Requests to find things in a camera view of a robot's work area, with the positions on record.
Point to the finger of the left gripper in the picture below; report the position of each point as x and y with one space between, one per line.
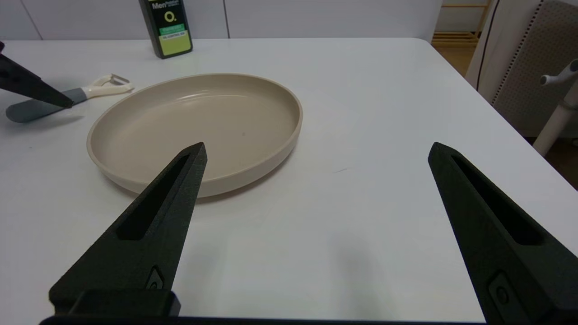
27 83

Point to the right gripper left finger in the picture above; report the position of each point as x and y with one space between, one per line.
149 234

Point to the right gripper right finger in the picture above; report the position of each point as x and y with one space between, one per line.
501 234

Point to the beige round plate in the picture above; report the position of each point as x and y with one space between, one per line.
198 128

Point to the white desk leg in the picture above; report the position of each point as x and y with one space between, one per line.
557 119

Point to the black pump bottle green label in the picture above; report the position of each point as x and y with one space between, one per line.
169 31

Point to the white pegboard panel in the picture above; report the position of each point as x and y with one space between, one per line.
528 67

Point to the wooden shelf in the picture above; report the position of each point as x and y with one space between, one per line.
460 34

